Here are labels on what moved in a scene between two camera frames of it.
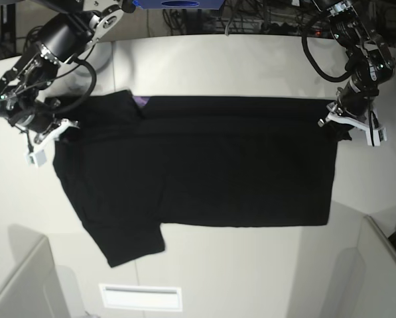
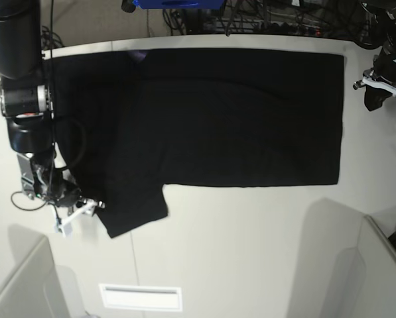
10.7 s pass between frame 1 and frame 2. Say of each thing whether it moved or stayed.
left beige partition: stayed
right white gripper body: moved
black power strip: stayed
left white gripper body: moved
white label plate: stayed
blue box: stayed
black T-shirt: moved
